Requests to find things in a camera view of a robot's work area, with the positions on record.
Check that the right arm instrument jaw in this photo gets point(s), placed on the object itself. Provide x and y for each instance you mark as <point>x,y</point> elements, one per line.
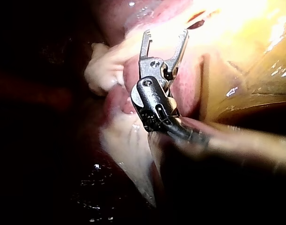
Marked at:
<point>179,52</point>
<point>144,48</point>

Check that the right arm instrument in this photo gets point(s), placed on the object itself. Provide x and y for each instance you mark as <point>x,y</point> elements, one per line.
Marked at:
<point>148,93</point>

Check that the dark right arm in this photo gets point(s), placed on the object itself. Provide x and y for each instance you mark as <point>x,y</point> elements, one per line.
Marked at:
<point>250,150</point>

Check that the gallbladder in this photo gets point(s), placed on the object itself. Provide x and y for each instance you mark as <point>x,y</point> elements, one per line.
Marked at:
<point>250,70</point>

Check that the pale fatty tissue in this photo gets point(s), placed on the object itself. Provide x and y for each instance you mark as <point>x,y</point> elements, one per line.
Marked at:
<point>131,145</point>
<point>103,70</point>

